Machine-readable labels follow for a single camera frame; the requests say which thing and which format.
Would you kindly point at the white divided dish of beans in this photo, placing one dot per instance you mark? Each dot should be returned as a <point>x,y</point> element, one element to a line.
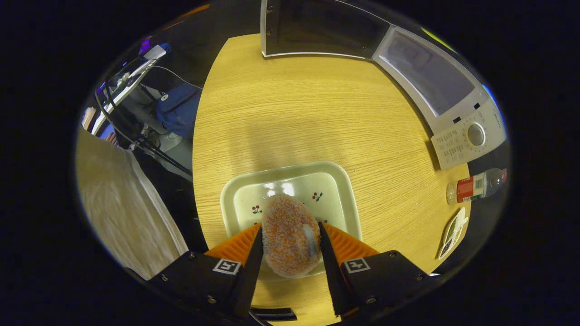
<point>453,233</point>

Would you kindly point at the person's beige clothing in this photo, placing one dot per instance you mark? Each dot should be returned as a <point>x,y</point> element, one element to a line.
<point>122,208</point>

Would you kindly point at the clear plastic bottle red label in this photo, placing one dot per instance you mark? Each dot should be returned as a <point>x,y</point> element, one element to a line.
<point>471,188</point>

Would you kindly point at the cream square plate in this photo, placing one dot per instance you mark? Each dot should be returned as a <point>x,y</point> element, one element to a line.
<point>244,194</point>

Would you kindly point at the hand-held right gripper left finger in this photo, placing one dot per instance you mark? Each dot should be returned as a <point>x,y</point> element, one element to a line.
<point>199,280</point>

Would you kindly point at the orange sprinkled doughnut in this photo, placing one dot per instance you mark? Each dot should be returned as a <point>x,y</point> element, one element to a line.
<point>290,235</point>

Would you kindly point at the white desk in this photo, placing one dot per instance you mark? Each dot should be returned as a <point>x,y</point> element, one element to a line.
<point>120,90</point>

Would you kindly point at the blue bag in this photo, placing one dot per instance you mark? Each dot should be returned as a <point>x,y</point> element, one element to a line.
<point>179,113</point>

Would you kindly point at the white microwave oven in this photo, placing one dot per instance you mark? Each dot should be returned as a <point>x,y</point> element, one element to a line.
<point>453,131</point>

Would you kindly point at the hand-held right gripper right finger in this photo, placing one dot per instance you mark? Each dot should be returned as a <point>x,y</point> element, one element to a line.
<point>389,280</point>

